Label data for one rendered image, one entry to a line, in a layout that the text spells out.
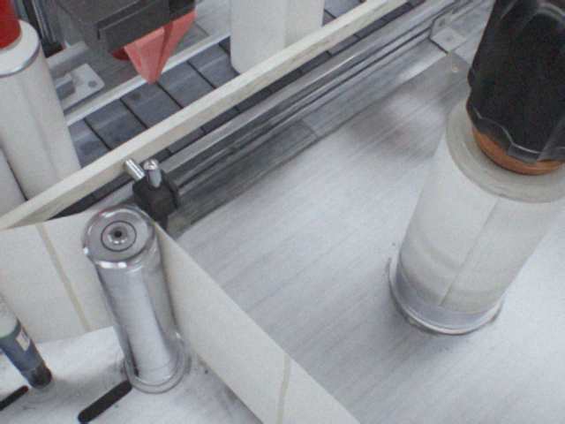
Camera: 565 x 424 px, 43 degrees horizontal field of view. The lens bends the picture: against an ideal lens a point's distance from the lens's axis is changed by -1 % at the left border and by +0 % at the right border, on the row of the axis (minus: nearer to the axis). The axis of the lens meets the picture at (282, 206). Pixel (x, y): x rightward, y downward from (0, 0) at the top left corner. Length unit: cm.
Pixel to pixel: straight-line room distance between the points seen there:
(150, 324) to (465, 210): 20
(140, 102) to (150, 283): 31
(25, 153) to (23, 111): 5
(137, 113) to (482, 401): 38
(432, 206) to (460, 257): 4
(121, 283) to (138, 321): 5
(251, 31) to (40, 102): 21
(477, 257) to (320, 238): 16
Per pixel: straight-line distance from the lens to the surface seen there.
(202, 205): 66
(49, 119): 54
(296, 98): 69
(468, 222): 44
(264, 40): 65
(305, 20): 68
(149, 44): 45
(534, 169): 41
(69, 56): 61
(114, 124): 66
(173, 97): 68
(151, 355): 48
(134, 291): 39
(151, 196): 56
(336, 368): 54
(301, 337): 55
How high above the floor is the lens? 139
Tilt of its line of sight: 57 degrees down
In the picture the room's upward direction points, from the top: 5 degrees clockwise
